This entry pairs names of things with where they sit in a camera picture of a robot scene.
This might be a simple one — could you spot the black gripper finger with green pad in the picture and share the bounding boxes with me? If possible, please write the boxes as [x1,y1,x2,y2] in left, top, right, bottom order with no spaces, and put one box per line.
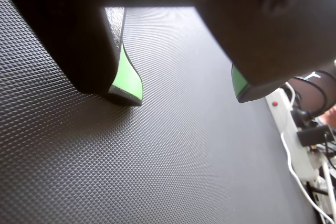
[188,0,336,104]
[0,0,144,107]

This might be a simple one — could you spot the black adapter box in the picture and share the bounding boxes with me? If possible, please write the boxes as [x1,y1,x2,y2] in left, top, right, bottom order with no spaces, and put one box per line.
[297,125,335,147]

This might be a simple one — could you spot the person hand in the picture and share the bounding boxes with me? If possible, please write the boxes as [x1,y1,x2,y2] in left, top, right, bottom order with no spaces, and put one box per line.
[318,104,336,125]

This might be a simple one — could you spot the black power plug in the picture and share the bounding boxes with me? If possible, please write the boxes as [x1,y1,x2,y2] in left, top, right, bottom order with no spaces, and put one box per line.
[290,109,313,128]

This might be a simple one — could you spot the white power strip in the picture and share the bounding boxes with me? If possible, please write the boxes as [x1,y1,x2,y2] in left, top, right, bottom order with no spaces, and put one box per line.
[265,87,327,183]

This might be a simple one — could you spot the black textured table mat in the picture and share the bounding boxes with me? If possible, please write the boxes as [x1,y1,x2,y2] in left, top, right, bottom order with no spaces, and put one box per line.
[0,0,319,224]

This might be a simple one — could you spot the long white cable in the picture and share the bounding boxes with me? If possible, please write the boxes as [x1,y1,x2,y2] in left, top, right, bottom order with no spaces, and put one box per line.
[280,132,336,224]

